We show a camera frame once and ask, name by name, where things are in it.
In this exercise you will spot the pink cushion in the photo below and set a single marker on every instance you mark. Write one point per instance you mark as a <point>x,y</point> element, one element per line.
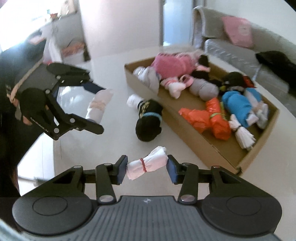
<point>238,30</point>

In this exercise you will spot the cardboard box tray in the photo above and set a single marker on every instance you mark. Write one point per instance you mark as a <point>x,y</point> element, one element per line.
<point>209,149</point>

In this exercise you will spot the black sock with red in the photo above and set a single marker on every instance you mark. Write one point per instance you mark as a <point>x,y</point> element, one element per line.
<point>247,83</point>

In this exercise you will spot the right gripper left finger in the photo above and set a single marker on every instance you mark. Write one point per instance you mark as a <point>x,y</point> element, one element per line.
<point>107,175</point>

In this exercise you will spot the grey sock roll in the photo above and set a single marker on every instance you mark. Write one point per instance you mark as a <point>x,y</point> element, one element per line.
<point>204,89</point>

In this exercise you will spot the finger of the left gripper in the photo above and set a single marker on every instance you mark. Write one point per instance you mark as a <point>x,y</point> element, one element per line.
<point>69,75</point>
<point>78,125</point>

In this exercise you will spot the white bag with red band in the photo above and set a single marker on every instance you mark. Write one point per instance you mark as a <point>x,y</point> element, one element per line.
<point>156,159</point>

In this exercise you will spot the small orange bag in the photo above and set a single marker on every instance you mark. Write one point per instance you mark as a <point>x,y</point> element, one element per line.
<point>198,119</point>

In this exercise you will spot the pink fluffy sock roll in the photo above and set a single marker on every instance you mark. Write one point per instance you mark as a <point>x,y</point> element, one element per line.
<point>174,65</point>

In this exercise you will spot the white sock roll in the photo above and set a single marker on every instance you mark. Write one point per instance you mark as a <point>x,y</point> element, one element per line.
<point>149,77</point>

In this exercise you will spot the white pink striped sock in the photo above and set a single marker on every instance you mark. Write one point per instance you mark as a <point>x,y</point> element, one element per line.
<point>97,106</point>

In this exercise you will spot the pink white bow sock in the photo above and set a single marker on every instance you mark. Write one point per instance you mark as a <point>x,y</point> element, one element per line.
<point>176,85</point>

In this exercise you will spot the black sock with blue band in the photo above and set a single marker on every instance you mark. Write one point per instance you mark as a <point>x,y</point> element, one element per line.
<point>148,125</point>

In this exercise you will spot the white and blue sock bundle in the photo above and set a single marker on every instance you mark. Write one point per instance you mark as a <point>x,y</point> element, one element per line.
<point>259,107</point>

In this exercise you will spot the black and pink sock roll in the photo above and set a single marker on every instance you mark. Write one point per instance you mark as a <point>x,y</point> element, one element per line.
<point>202,68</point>

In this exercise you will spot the grey sofa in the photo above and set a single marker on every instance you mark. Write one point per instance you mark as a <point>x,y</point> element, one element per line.
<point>258,52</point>

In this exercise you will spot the black sock with yellow dot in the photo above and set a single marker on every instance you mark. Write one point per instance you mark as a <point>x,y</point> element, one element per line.
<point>233,79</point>

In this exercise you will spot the white bag with black band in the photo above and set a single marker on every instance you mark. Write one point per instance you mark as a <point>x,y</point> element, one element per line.
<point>245,139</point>

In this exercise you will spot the blue sock roll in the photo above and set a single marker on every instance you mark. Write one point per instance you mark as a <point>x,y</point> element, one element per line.
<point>237,104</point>

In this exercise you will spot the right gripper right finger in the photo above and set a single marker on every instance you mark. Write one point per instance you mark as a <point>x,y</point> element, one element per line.
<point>186,175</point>

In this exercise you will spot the orange plastic bag roll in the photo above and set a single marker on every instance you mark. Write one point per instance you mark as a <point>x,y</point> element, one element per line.
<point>219,125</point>

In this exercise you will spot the grey door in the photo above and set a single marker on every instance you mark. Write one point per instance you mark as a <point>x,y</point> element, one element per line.
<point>175,22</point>

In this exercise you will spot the black clothing on sofa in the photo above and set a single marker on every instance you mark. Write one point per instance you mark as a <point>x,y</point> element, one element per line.
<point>279,64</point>

